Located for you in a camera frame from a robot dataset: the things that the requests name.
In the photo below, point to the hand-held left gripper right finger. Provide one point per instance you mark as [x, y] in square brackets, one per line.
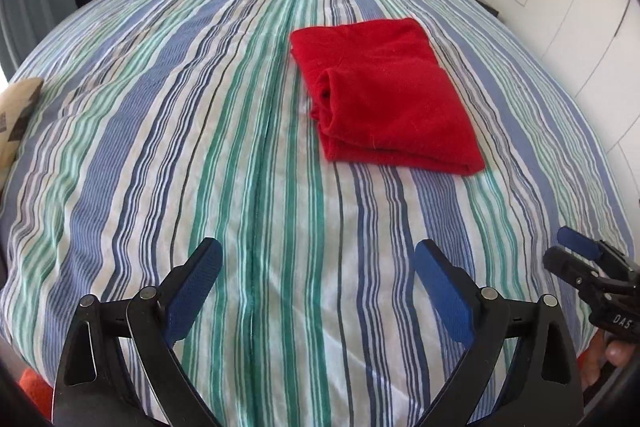
[447, 297]

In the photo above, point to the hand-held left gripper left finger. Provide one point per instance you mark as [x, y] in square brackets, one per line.
[192, 294]

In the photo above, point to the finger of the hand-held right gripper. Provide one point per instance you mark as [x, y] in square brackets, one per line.
[567, 264]
[577, 239]

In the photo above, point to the red sweater with white figure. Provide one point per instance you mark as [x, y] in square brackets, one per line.
[390, 97]

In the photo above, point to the person's right hand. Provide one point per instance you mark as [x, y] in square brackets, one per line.
[612, 354]

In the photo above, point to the striped bedspread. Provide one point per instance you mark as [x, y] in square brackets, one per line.
[200, 132]

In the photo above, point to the orange fluffy rug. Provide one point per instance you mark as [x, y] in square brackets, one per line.
[32, 384]

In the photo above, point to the patterned beige pillow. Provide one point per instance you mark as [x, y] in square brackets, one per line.
[17, 117]

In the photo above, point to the blue-grey curtain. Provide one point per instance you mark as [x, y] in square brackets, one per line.
[30, 2]

